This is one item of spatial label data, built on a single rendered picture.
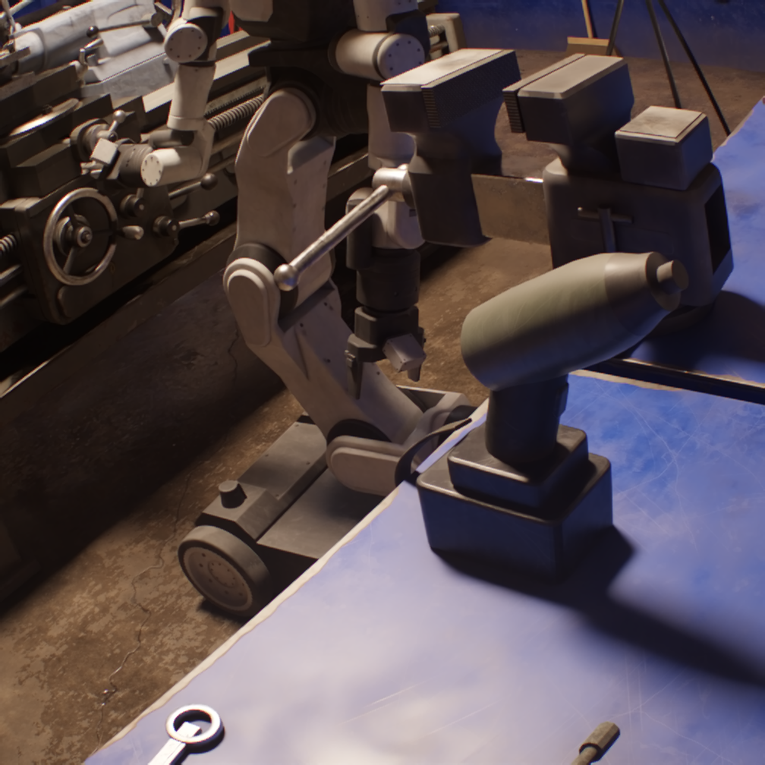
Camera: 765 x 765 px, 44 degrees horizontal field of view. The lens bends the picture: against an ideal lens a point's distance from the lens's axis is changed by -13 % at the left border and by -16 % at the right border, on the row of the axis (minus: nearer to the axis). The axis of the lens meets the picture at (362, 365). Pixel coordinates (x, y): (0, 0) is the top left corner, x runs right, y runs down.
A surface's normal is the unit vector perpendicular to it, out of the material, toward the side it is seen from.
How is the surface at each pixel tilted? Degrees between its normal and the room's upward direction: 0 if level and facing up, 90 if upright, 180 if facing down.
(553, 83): 0
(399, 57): 94
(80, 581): 0
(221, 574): 90
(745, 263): 0
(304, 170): 106
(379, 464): 90
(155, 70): 90
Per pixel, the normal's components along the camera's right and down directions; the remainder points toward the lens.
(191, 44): 0.15, 0.48
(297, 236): 0.86, 0.33
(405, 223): 0.60, 0.34
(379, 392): 0.51, -0.48
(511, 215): -0.59, 0.49
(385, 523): -0.19, -0.86
